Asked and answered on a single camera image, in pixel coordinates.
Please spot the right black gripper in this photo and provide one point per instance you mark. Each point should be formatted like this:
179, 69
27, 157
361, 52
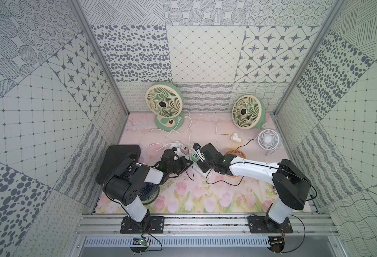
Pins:
201, 165

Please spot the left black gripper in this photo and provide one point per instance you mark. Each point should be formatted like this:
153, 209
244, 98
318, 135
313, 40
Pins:
180, 164

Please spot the white power strip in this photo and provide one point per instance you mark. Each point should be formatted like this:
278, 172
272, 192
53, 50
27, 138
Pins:
190, 154

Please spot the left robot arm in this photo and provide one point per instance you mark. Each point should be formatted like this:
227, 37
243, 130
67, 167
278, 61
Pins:
122, 177

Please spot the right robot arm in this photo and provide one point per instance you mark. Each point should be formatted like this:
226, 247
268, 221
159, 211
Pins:
291, 184

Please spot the orange small fan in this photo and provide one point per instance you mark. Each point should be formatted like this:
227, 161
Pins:
237, 153

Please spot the dark blue small fan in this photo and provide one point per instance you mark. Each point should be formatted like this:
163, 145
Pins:
149, 193

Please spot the large green fan right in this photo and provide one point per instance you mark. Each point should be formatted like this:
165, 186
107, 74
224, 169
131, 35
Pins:
248, 112

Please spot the large green fan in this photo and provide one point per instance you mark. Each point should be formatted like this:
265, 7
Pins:
248, 112
166, 101

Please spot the small white desk fan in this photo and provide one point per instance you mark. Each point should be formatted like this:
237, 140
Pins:
269, 140

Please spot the large green fan left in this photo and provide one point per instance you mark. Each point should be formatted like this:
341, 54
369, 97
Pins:
166, 101

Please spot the pink USB charger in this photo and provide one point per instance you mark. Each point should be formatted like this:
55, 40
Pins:
184, 150

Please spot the white cylindrical adapter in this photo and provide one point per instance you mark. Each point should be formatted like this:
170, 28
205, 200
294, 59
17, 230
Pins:
236, 138

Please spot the floral pink table mat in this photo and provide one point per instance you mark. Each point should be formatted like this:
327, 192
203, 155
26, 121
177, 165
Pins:
191, 192

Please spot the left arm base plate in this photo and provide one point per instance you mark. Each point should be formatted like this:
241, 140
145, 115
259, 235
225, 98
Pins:
150, 224

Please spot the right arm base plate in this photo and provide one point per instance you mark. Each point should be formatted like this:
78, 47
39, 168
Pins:
263, 224

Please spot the aluminium rail frame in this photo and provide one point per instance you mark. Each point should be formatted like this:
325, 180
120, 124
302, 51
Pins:
207, 225

